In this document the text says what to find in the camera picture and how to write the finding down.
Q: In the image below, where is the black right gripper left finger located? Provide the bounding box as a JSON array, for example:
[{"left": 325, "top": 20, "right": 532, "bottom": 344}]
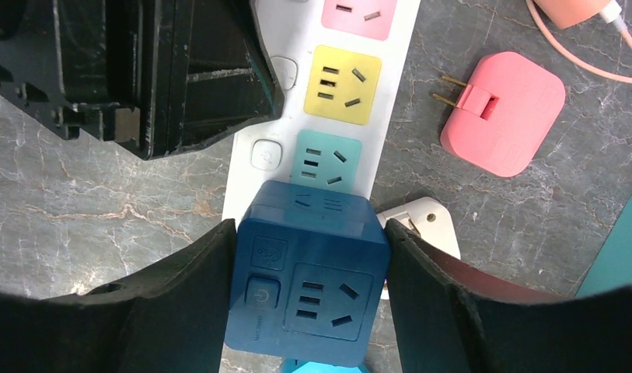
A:
[{"left": 0, "top": 219, "right": 236, "bottom": 372}]

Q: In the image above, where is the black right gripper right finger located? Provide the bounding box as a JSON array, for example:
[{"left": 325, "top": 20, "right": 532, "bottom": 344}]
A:
[{"left": 385, "top": 220, "right": 632, "bottom": 372}]

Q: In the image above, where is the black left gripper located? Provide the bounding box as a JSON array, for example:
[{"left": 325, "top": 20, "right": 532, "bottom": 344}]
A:
[{"left": 0, "top": 1, "right": 285, "bottom": 159}]

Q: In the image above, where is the white plug adapter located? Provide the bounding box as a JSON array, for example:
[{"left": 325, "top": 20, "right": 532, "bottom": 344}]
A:
[{"left": 377, "top": 197, "right": 461, "bottom": 259}]

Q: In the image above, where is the white long power strip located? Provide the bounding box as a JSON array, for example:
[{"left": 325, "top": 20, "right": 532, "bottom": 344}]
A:
[{"left": 220, "top": 0, "right": 423, "bottom": 373}]

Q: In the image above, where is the dark blue cube socket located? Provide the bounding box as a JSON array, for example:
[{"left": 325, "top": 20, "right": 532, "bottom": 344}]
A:
[{"left": 225, "top": 180, "right": 391, "bottom": 367}]

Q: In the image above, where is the teal power strip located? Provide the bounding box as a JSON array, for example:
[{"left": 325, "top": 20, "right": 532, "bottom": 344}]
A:
[{"left": 576, "top": 195, "right": 632, "bottom": 298}]

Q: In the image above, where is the pink plug adapter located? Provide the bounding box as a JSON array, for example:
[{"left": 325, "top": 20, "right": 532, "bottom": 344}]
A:
[{"left": 440, "top": 51, "right": 566, "bottom": 178}]

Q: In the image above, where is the orange usb charger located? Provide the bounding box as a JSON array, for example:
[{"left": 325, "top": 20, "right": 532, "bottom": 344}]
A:
[{"left": 534, "top": 0, "right": 622, "bottom": 29}]

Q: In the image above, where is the pink lightning charging cable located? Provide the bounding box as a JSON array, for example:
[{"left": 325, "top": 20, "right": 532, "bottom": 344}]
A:
[{"left": 525, "top": 0, "right": 632, "bottom": 87}]

